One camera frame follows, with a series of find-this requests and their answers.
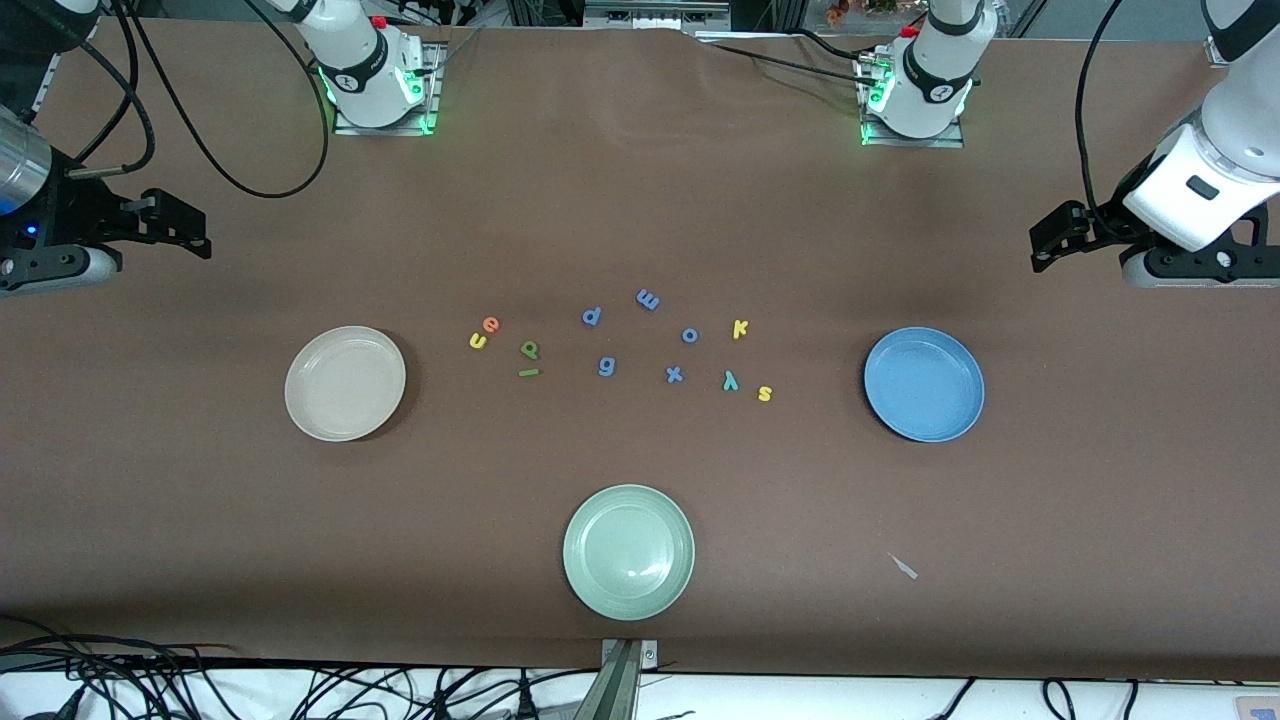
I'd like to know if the beige brown plate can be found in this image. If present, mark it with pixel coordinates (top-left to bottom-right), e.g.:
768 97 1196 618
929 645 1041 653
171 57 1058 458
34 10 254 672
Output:
284 325 407 443

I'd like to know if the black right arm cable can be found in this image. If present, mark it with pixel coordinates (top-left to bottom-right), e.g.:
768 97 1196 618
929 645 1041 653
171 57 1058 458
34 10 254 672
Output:
60 0 332 199

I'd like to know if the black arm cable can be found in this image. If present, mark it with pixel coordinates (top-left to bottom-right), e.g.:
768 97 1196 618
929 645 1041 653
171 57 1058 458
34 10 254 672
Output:
60 0 332 199
1074 0 1129 241

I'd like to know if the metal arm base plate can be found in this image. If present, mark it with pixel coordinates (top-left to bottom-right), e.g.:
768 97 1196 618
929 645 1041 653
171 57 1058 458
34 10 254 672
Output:
858 52 967 150
333 40 443 137

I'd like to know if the black cable on table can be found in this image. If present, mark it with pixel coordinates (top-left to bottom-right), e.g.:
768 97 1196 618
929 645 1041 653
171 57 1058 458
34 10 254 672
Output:
690 28 883 89

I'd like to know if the pale green plate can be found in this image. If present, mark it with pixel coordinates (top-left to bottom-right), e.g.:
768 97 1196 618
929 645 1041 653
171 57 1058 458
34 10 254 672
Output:
562 484 696 622

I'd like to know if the grey metal table bracket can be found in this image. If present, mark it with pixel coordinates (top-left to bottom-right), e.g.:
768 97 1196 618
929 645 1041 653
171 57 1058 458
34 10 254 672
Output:
598 638 660 720

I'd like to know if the brown paper table cover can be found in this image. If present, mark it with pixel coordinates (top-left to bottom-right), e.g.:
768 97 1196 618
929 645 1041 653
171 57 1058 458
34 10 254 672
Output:
0 15 1280 683

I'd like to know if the blue plate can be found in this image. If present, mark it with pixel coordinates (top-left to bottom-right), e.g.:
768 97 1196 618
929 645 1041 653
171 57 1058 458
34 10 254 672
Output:
864 326 986 443

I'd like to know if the aluminium frame rail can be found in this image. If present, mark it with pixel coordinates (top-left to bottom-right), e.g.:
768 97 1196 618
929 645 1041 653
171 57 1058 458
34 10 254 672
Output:
583 0 733 33

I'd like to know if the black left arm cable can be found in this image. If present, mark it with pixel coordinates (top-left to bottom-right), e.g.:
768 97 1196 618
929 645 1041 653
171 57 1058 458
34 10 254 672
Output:
1074 0 1129 241

